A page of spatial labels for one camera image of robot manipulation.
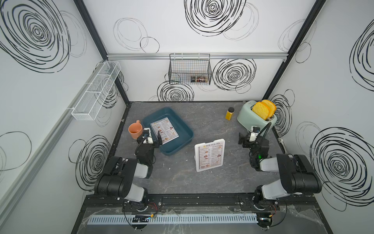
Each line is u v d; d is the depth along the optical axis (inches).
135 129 37.6
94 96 29.6
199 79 34.6
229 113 40.8
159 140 32.3
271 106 34.3
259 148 27.3
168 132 39.9
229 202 29.8
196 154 29.7
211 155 31.1
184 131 39.4
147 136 28.9
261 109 35.2
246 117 36.7
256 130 31.0
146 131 29.5
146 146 27.3
